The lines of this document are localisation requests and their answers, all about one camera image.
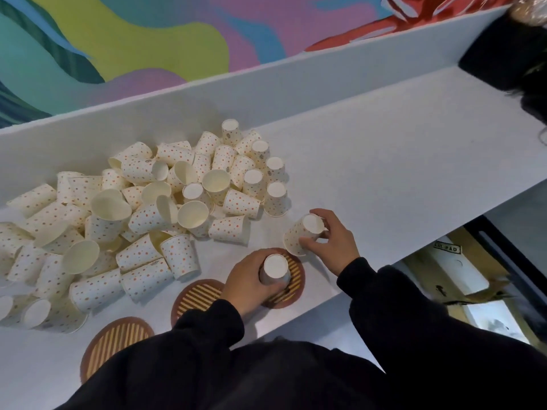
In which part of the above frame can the person's right hand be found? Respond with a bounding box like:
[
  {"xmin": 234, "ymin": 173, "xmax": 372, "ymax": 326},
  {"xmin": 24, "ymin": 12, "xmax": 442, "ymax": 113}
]
[{"xmin": 298, "ymin": 208, "xmax": 361, "ymax": 276}]

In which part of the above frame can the person's left hand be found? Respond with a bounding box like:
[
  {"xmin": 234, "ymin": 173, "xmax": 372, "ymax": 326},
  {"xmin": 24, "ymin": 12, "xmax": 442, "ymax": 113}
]
[{"xmin": 220, "ymin": 248, "xmax": 291, "ymax": 317}]

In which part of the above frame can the dotted paper cup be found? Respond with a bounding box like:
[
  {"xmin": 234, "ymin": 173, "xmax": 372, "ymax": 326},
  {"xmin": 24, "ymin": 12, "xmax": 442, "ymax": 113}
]
[
  {"xmin": 259, "ymin": 253, "xmax": 291, "ymax": 286},
  {"xmin": 283, "ymin": 213, "xmax": 326, "ymax": 257}
]

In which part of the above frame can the person's left forearm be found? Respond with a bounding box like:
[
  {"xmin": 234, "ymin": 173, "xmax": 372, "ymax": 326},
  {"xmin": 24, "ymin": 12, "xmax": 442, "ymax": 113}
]
[{"xmin": 55, "ymin": 299, "xmax": 246, "ymax": 410}]

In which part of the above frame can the person's right forearm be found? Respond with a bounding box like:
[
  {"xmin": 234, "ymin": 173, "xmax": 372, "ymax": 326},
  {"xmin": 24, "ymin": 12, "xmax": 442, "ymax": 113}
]
[{"xmin": 336, "ymin": 257, "xmax": 547, "ymax": 410}]

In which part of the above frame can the round brown striped coaster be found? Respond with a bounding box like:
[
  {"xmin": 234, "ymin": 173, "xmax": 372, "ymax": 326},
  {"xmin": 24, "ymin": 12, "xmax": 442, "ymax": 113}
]
[
  {"xmin": 252, "ymin": 247, "xmax": 307, "ymax": 310},
  {"xmin": 80, "ymin": 317, "xmax": 155, "ymax": 384},
  {"xmin": 171, "ymin": 279, "xmax": 227, "ymax": 329}
]

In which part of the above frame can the person's black sweater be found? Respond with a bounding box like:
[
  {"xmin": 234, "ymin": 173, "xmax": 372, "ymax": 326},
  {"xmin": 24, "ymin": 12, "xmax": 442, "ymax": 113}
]
[{"xmin": 205, "ymin": 337, "xmax": 411, "ymax": 410}]

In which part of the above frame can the brown cardboard box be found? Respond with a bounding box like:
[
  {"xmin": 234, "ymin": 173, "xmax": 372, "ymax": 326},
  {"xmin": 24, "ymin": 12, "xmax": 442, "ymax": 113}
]
[{"xmin": 402, "ymin": 226, "xmax": 547, "ymax": 359}]

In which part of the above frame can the white table back panel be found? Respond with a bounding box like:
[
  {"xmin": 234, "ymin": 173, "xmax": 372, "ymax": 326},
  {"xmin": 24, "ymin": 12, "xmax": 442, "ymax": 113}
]
[{"xmin": 0, "ymin": 4, "xmax": 511, "ymax": 205}]

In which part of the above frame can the pile of dotted cups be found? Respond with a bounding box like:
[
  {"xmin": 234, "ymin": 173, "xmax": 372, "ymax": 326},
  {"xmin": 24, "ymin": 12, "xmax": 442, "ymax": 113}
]
[{"xmin": 0, "ymin": 118, "xmax": 292, "ymax": 335}]

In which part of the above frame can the black fabric object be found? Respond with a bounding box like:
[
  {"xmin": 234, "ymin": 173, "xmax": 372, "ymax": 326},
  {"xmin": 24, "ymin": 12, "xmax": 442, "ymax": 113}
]
[{"xmin": 458, "ymin": 12, "xmax": 547, "ymax": 92}]

